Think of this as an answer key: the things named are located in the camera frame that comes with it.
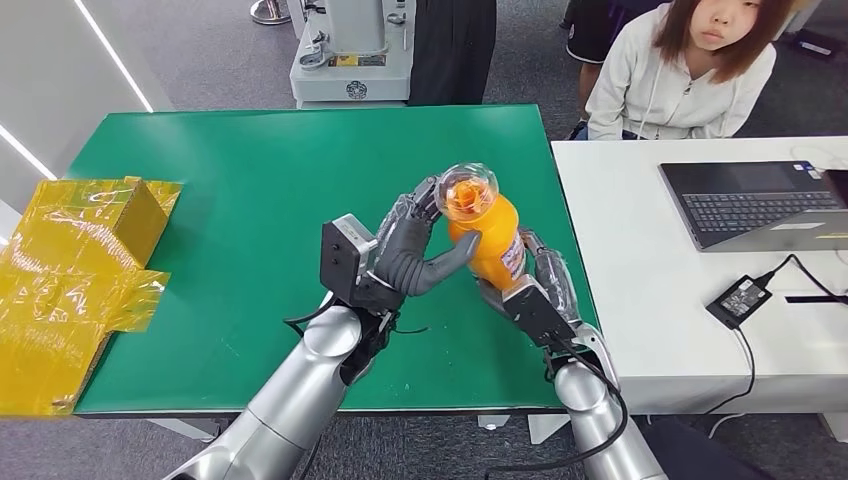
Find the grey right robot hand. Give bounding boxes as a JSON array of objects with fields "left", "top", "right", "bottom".
[{"left": 473, "top": 228, "right": 584, "bottom": 327}]

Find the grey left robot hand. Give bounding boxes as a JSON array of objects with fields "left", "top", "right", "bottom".
[{"left": 370, "top": 175, "right": 483, "bottom": 298}]

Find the orange plastic bottle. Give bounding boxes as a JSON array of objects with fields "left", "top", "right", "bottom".
[{"left": 433, "top": 162, "right": 529, "bottom": 293}]

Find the white desk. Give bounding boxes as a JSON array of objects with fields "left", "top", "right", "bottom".
[{"left": 551, "top": 135, "right": 848, "bottom": 445}]

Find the black power adapter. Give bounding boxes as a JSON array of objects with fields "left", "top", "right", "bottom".
[{"left": 705, "top": 274, "right": 774, "bottom": 331}]

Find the green table mat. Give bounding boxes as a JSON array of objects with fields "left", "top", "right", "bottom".
[{"left": 66, "top": 104, "right": 601, "bottom": 419}]

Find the white machine base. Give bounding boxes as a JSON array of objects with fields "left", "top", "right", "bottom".
[{"left": 289, "top": 0, "right": 417, "bottom": 111}]

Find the dark grey laptop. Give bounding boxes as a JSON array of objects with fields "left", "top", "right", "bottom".
[{"left": 657, "top": 160, "right": 848, "bottom": 254}]

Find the standing person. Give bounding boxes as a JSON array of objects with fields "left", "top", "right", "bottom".
[{"left": 406, "top": 0, "right": 498, "bottom": 107}]

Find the person behind seated person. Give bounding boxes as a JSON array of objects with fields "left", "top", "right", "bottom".
[{"left": 560, "top": 0, "right": 670, "bottom": 140}]

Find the chrome stanchion base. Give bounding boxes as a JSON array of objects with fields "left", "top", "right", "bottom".
[{"left": 249, "top": 0, "right": 293, "bottom": 27}]

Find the yellow film-wrapped cardboard box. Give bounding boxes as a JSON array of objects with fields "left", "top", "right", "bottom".
[{"left": 0, "top": 175, "right": 183, "bottom": 419}]

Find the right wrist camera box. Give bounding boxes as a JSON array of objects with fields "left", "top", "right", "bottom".
[{"left": 501, "top": 274, "right": 578, "bottom": 354}]

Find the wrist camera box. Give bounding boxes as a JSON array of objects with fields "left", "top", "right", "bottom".
[
  {"left": 501, "top": 274, "right": 578, "bottom": 354},
  {"left": 319, "top": 213, "right": 380, "bottom": 307}
]

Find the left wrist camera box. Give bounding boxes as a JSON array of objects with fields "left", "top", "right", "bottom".
[{"left": 319, "top": 213, "right": 380, "bottom": 307}]

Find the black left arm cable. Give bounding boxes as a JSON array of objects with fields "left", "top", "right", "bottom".
[{"left": 283, "top": 294, "right": 340, "bottom": 340}]

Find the black mains cable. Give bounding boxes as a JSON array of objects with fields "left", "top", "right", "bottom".
[{"left": 702, "top": 325, "right": 758, "bottom": 419}]

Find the thin black adapter cable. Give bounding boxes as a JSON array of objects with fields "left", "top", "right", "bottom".
[{"left": 755, "top": 253, "right": 848, "bottom": 303}]

